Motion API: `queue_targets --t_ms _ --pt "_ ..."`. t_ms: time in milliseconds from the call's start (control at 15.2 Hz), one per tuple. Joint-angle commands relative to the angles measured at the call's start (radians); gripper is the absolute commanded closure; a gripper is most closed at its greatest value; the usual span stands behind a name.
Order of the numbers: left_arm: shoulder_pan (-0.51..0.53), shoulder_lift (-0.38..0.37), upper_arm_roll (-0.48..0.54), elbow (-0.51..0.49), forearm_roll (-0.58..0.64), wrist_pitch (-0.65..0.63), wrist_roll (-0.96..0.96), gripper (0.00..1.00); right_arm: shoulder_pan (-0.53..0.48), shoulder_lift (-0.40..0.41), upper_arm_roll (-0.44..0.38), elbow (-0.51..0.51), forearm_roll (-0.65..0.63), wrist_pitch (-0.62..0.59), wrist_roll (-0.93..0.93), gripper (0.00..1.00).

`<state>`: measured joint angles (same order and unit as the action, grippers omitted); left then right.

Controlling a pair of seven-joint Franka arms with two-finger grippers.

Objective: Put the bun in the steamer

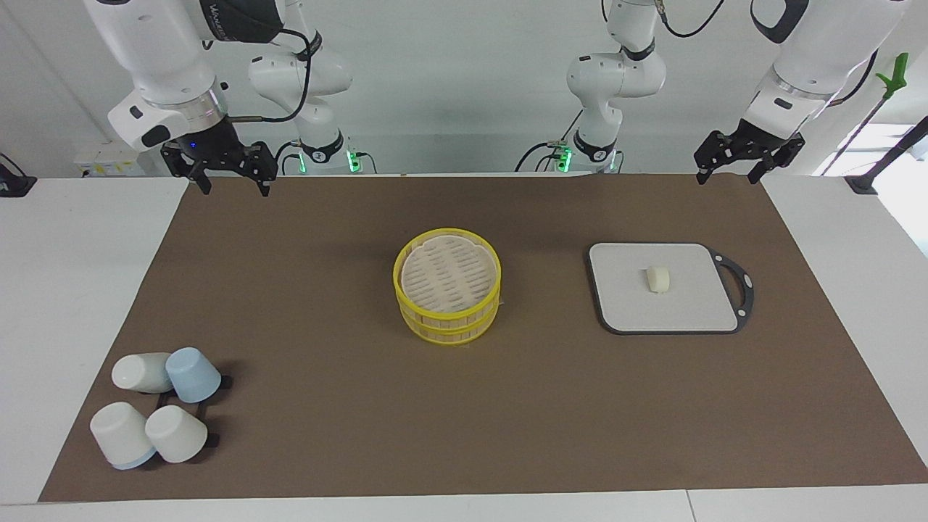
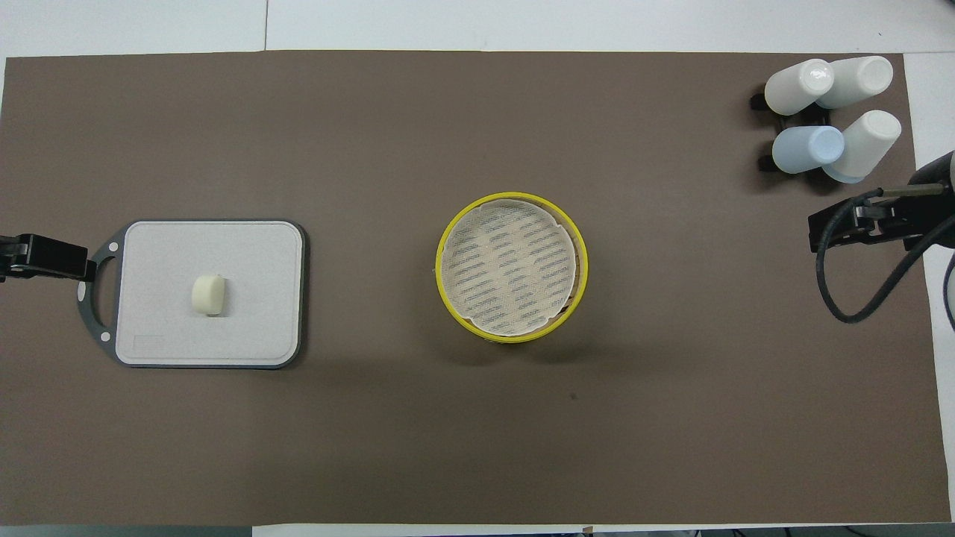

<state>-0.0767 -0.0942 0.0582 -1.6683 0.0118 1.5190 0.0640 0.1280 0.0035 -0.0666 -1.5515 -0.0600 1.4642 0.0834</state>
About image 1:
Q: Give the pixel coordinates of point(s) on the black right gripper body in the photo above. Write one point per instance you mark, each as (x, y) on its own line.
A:
(214, 148)

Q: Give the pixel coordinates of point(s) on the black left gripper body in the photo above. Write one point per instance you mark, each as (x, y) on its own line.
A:
(754, 141)

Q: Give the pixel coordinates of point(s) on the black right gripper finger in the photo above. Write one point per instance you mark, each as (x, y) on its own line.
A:
(201, 180)
(265, 170)

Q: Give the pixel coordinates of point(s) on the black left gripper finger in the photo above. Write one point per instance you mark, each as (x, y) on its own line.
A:
(707, 158)
(768, 163)

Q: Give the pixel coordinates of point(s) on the small white steamed bun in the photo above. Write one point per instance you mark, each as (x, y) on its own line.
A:
(658, 280)

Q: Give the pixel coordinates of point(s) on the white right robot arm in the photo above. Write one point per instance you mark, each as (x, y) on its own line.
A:
(159, 51)

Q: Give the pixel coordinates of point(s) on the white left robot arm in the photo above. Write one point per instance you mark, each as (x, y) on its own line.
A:
(616, 72)

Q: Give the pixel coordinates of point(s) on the white perforated steamer liner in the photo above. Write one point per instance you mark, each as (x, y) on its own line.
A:
(449, 275)

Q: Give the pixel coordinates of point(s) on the yellow bamboo steamer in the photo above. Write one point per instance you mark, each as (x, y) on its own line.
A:
(446, 330)

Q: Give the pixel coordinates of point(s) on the black stand with rod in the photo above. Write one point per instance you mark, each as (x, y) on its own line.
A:
(863, 183)

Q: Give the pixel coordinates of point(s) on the white grey-framed cutting board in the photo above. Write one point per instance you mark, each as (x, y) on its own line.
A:
(696, 304)

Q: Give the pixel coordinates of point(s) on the green clamp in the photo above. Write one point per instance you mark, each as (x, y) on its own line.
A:
(896, 72)

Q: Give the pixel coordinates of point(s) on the light blue cup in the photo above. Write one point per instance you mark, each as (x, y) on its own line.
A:
(194, 375)

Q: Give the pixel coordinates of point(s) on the white cup with blue rim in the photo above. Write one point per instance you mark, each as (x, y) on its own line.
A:
(119, 433)
(138, 373)

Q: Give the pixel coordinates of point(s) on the brown table mat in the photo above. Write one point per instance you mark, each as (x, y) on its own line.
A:
(326, 406)

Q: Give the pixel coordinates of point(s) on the cream white cup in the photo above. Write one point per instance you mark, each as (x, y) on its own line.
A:
(177, 433)

